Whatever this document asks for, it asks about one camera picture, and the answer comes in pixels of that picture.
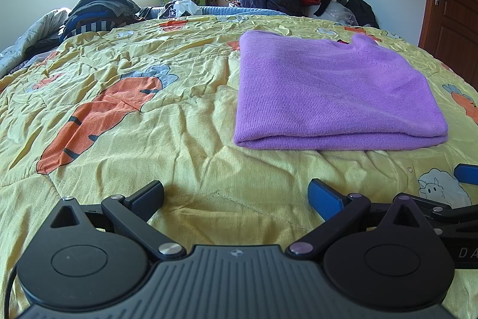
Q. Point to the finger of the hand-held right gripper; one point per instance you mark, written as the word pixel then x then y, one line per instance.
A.
pixel 435 205
pixel 468 175

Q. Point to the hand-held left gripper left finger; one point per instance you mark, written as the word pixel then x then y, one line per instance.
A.
pixel 147 196

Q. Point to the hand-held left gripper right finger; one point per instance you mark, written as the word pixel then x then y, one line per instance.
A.
pixel 324 197

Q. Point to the purple sweater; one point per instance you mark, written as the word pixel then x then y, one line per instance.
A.
pixel 328 94

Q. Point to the pile of dark folded clothes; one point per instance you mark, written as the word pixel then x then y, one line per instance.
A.
pixel 99 12

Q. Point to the yellow carrot print blanket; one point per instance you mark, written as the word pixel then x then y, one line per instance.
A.
pixel 149 139

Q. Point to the wooden door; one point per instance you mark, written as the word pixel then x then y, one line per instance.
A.
pixel 455 5

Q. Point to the clear plastic wrapped bundle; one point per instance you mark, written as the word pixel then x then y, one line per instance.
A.
pixel 336 12

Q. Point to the black backpack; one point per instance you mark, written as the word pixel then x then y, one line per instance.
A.
pixel 360 10

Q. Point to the white plastic bag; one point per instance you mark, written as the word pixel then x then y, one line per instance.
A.
pixel 183 8

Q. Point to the white quilt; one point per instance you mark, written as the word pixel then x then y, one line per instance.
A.
pixel 33 35

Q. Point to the blue quilted bed cover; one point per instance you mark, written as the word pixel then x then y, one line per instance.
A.
pixel 242 10

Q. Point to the navy puffer jacket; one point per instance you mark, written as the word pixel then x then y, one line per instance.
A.
pixel 269 1

